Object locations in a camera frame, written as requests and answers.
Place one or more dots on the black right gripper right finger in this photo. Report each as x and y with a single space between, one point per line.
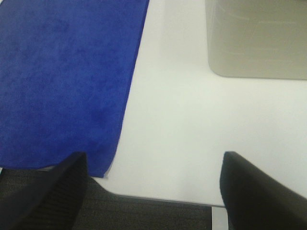
255 201

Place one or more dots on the blue microfibre towel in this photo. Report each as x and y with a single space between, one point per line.
65 72

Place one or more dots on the beige plastic storage bin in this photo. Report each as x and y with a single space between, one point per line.
257 38

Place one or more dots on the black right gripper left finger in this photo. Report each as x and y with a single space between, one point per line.
51 202

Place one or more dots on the white table leg frame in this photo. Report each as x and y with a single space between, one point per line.
219 218

